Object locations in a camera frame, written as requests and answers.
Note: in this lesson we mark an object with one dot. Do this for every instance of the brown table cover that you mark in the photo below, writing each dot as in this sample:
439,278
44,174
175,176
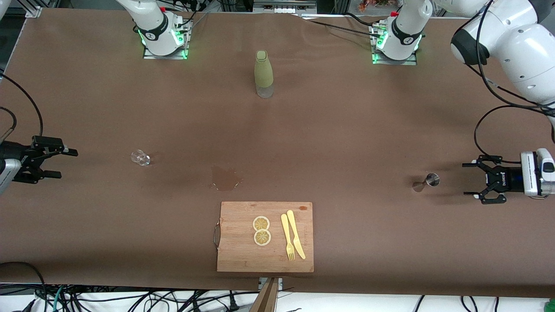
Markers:
130,238

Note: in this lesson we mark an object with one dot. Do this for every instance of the lemon slice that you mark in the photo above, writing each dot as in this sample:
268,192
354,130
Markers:
262,237
261,223

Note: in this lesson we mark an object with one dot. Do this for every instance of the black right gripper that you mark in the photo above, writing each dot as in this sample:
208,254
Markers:
14,152

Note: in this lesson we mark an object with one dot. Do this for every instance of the metal mount bracket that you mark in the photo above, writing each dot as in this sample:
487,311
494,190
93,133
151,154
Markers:
279,282

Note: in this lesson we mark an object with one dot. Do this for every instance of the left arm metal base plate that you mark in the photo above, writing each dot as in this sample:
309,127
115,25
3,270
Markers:
407,63

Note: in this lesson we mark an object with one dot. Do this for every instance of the green bottle with clear base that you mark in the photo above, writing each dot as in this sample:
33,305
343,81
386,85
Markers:
263,73

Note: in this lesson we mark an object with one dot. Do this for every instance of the grey power strip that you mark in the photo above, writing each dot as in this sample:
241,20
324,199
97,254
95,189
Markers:
282,8

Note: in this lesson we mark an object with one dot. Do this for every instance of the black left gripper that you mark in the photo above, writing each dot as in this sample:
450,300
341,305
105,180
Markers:
508,179

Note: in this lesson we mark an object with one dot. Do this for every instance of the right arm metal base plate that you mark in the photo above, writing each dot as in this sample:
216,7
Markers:
173,56

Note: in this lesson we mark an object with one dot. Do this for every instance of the wooden cutting board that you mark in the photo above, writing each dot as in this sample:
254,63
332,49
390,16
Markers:
243,251

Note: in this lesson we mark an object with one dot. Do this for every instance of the steel measuring jigger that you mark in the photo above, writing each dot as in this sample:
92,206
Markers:
432,179

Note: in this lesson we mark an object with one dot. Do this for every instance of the yellow plastic knife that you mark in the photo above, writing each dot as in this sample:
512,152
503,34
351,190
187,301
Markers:
295,234

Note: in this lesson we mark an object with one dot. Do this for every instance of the wooden camera post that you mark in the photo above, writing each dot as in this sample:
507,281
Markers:
266,299

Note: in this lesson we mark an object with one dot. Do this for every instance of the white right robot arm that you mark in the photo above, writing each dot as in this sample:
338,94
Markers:
154,30

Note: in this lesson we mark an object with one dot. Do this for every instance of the yellow plastic fork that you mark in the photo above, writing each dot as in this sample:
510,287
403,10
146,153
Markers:
286,232

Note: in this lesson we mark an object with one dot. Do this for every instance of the clear glass shaker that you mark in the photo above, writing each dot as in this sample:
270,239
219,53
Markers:
139,158

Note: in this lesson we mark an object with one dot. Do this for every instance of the aluminium frame profile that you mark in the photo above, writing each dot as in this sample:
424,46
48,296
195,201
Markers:
34,11

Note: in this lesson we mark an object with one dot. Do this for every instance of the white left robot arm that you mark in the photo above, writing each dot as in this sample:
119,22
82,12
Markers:
529,43

